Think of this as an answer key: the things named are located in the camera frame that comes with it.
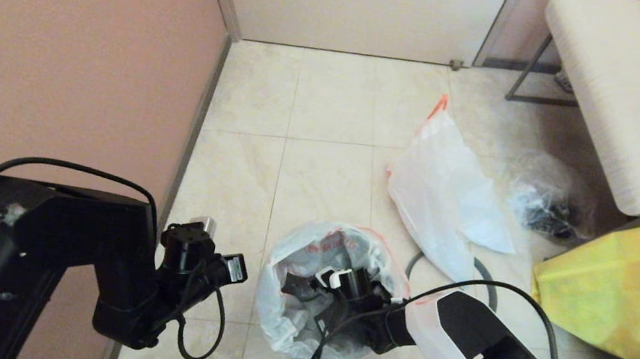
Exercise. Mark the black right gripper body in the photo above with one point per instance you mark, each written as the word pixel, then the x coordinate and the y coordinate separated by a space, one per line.
pixel 335 322

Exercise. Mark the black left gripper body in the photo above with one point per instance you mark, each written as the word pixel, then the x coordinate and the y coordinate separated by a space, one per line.
pixel 232 269

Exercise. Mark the white bag with cartoon print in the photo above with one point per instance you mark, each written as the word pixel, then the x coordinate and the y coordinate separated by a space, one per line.
pixel 281 335

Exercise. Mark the translucent white red-trimmed bag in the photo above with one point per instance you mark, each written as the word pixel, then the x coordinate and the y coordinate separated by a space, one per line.
pixel 446 201

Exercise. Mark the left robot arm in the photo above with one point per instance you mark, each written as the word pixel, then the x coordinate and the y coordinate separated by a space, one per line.
pixel 35 249

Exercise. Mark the black round trash bin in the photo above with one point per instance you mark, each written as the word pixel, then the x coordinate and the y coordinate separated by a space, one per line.
pixel 292 285

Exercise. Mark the clear bag with dark contents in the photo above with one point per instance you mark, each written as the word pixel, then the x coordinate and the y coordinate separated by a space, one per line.
pixel 543 204

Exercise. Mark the yellow shopping bag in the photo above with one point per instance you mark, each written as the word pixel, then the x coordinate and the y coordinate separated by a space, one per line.
pixel 598 304

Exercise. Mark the metal door stopper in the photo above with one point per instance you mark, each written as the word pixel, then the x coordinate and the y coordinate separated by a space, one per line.
pixel 455 64

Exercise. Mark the white door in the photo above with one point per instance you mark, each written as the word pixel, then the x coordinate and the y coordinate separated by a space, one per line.
pixel 356 3

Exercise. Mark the beige table with metal legs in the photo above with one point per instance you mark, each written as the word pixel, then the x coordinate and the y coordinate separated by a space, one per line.
pixel 622 80

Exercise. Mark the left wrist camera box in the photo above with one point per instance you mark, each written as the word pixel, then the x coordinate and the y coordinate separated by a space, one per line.
pixel 207 224

